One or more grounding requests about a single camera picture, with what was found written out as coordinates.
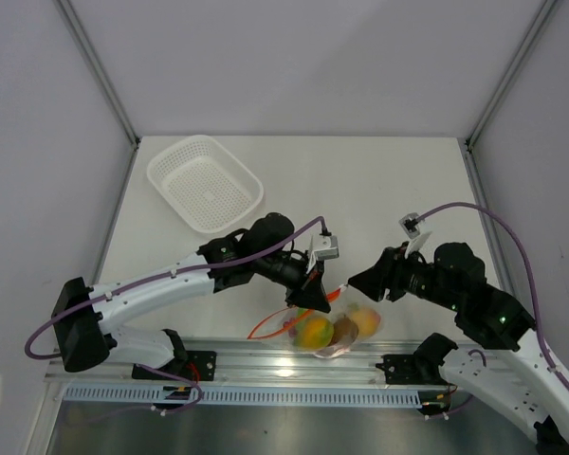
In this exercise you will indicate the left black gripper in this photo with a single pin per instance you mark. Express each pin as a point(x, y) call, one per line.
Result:
point(311, 294)

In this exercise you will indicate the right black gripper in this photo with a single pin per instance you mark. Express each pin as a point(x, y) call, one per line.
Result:
point(384, 273)

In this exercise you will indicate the green yellow mango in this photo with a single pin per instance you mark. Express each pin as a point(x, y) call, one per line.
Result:
point(315, 335)

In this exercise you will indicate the clear zip top bag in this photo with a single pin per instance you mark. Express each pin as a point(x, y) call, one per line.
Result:
point(342, 301)

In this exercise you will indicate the brown kiwi fruit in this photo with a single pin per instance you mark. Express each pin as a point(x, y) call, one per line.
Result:
point(345, 332)

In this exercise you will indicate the orange fruit with leaf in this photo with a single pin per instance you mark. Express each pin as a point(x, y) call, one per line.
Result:
point(367, 320)

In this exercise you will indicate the red grape bunch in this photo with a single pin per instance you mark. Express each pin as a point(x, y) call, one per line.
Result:
point(292, 327)

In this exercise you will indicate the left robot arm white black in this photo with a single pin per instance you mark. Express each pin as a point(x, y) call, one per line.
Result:
point(91, 321)

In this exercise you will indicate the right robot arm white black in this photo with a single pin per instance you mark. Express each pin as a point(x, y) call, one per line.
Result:
point(534, 397)

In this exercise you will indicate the white perforated plastic basket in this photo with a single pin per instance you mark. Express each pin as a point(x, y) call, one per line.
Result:
point(205, 184)

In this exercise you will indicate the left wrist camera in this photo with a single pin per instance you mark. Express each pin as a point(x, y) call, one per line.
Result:
point(322, 248)

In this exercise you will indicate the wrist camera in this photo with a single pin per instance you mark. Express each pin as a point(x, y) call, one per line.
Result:
point(417, 231)
point(322, 248)

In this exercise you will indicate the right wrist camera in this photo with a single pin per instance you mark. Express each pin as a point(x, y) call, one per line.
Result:
point(417, 231)

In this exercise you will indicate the aluminium mounting rail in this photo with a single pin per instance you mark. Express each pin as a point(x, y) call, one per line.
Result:
point(255, 364)

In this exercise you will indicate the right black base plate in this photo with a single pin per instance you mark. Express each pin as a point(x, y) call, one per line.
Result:
point(408, 370)

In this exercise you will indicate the white slotted cable duct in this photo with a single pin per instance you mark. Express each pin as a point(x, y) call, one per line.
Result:
point(252, 396)

